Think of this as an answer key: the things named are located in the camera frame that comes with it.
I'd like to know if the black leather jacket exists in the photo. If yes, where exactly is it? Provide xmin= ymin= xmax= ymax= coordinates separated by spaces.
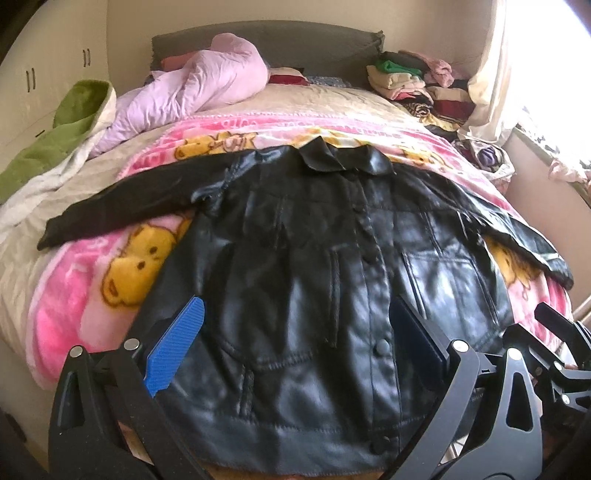
xmin=39 ymin=139 xmax=574 ymax=477

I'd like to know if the pile of folded clothes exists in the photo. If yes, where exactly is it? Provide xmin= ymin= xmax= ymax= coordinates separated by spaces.
xmin=366 ymin=50 xmax=475 ymax=142

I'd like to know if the pink cartoon fleece blanket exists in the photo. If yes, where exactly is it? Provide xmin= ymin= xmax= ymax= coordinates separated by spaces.
xmin=28 ymin=114 xmax=573 ymax=383

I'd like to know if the beige quilted bed cover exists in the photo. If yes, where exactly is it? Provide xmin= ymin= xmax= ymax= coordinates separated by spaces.
xmin=0 ymin=83 xmax=417 ymax=351

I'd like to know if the floral cloth bundle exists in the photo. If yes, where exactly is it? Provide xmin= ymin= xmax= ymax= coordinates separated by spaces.
xmin=452 ymin=139 xmax=515 ymax=183

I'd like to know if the green and white blanket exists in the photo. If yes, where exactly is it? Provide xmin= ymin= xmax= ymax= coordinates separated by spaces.
xmin=1 ymin=79 xmax=116 ymax=238

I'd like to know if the cream window curtain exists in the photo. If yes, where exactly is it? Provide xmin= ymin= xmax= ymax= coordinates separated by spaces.
xmin=459 ymin=1 xmax=529 ymax=146

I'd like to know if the lilac puffy quilt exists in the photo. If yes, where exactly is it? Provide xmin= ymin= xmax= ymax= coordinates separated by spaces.
xmin=89 ymin=33 xmax=269 ymax=158

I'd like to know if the red and white pillow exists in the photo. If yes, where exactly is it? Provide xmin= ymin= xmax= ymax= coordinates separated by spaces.
xmin=269 ymin=67 xmax=310 ymax=86

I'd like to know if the dark grey bed headboard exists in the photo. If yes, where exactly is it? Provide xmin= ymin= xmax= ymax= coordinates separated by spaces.
xmin=150 ymin=20 xmax=385 ymax=88

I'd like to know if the cream built-in wardrobe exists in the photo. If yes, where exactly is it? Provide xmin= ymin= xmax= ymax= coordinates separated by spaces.
xmin=1 ymin=0 xmax=109 ymax=168

